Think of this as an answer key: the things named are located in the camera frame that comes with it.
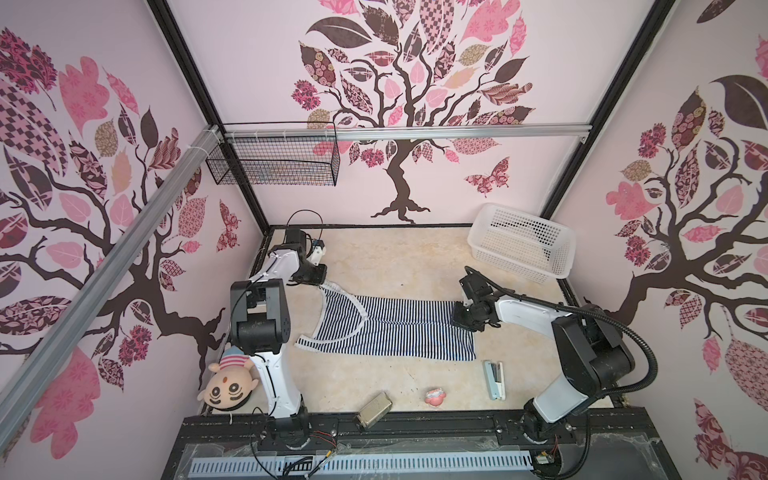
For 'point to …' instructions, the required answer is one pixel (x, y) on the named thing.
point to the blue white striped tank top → (383, 325)
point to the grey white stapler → (496, 379)
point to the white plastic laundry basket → (525, 244)
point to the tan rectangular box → (374, 413)
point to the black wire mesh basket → (276, 154)
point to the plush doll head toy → (232, 380)
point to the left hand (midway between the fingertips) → (319, 283)
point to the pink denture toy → (435, 397)
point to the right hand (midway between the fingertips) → (451, 319)
